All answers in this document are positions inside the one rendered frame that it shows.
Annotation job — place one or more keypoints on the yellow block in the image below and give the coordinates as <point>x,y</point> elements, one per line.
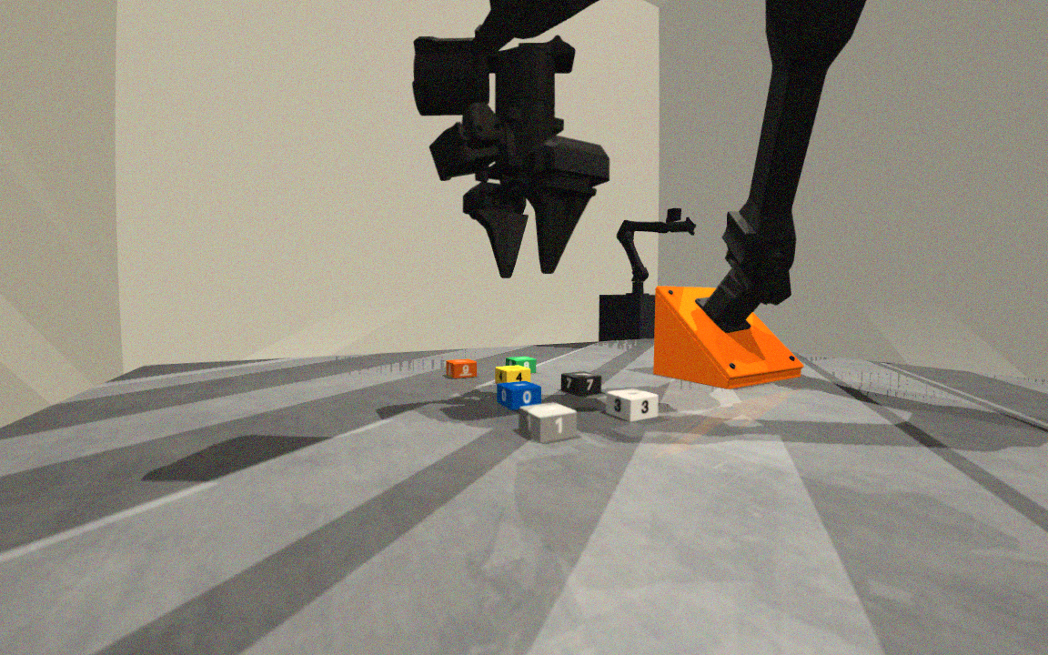
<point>511,374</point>

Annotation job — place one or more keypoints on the green block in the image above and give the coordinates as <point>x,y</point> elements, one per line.
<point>525,362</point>

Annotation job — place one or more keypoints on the blue block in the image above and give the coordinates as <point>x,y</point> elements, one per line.
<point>514,395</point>

